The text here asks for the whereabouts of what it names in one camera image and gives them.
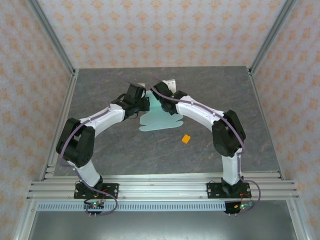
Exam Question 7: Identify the grey metal sheet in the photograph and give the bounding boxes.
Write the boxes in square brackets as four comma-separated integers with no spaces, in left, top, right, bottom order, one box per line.
[27,211,296,240]

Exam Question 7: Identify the aluminium right frame post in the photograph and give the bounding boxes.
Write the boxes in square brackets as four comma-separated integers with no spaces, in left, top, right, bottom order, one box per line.
[248,0,298,76]

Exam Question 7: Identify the aluminium right table rail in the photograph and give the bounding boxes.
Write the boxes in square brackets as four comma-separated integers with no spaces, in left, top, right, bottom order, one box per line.
[248,68,285,181]

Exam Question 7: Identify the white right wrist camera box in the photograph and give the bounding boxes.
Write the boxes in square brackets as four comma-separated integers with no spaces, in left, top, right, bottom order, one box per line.
[161,79,177,93]

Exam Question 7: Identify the left circuit board with LEDs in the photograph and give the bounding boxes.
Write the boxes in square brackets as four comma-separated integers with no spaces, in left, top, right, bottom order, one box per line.
[83,199,106,211]

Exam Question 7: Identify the aluminium base rail beam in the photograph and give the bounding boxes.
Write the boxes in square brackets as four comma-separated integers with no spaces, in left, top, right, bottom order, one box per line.
[26,170,300,201]

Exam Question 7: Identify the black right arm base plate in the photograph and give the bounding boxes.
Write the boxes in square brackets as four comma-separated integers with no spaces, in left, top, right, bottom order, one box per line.
[206,182,251,200]

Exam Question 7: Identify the grey slotted cable duct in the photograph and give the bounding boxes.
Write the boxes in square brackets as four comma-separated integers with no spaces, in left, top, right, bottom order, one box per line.
[36,201,227,212]

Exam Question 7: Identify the aluminium frame post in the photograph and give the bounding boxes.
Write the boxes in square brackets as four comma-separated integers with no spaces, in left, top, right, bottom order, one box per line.
[26,0,77,77]
[248,0,298,76]

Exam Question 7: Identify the circuit board with leds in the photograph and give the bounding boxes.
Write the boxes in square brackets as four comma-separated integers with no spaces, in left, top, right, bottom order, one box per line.
[233,201,256,211]
[83,199,106,211]

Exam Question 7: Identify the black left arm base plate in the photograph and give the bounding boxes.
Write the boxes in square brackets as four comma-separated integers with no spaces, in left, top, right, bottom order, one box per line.
[73,183,120,200]

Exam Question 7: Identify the aluminium frame leg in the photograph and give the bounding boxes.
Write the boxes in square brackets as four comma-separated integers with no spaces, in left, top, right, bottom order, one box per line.
[286,199,311,240]
[13,199,38,240]

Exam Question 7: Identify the aluminium left frame post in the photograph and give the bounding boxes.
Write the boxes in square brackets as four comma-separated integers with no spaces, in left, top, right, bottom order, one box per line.
[26,0,77,77]

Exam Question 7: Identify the light teal paper box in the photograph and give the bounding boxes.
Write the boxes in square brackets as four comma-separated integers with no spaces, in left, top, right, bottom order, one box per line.
[138,90,185,133]

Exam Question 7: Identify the right circuit board with LEDs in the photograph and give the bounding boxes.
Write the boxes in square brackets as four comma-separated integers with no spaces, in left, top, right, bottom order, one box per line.
[233,201,256,211]

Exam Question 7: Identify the aluminium table rail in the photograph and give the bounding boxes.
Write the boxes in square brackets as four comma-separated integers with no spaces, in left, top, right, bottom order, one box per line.
[248,68,285,181]
[39,68,80,181]

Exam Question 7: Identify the aluminium left table rail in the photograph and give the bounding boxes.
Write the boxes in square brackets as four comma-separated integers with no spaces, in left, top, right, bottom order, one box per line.
[39,68,80,181]

